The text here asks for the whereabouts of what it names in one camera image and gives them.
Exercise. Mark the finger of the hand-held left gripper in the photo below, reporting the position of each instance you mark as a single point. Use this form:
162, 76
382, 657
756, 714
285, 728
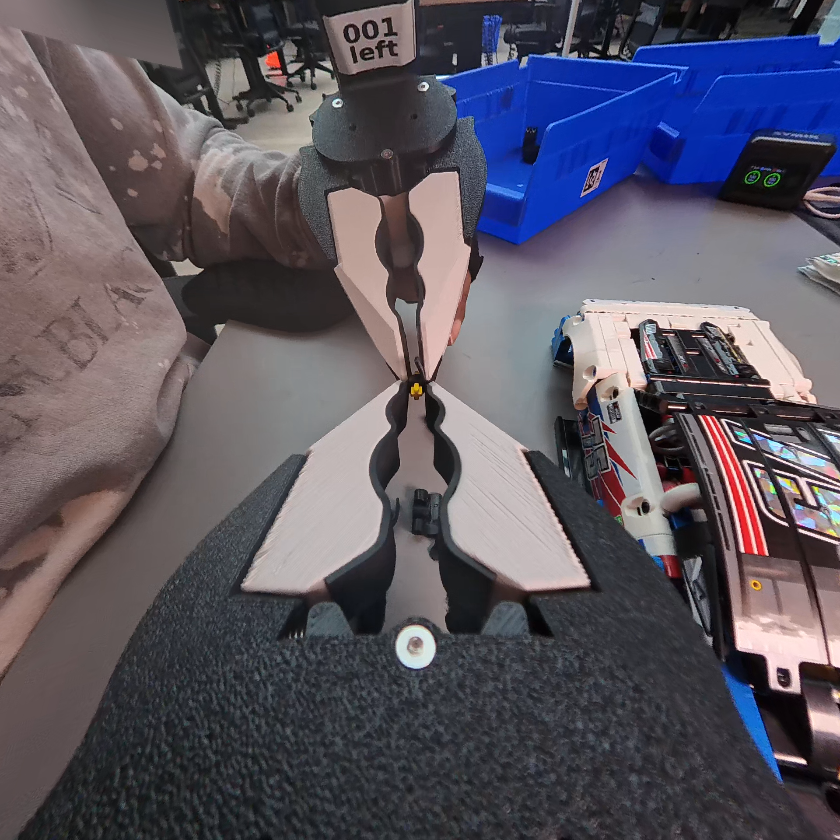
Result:
443, 262
358, 262

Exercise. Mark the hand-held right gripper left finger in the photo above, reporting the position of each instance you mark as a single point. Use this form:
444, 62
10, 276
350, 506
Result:
315, 518

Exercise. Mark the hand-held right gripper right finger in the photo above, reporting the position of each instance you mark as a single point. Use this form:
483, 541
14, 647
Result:
512, 518

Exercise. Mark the person's left forearm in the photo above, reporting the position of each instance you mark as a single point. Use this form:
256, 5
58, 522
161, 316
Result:
243, 197

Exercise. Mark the grey desk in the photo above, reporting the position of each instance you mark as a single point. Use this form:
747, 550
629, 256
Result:
262, 407

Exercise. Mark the person's left hand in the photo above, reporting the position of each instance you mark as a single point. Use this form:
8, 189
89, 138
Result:
460, 308

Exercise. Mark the small black brick piece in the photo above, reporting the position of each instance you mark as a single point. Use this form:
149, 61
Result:
425, 508

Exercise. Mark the black office chair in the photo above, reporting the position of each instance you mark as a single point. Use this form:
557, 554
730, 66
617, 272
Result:
308, 52
262, 92

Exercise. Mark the orange cone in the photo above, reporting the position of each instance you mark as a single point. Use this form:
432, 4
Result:
273, 62

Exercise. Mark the small black part in bin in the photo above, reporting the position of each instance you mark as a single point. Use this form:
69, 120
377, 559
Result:
530, 144

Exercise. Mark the blue plastic bin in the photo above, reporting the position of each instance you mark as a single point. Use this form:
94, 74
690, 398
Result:
590, 157
722, 111

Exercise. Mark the white pole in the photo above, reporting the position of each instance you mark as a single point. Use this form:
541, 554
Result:
569, 26

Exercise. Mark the toy brick race car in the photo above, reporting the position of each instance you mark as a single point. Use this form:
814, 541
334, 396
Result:
722, 459

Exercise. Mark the person's grey hoodie torso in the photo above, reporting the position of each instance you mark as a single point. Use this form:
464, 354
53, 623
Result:
65, 328

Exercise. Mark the black power bank green display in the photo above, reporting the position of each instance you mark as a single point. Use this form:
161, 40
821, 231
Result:
774, 170

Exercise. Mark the folded paper booklet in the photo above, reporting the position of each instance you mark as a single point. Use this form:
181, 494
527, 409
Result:
823, 269

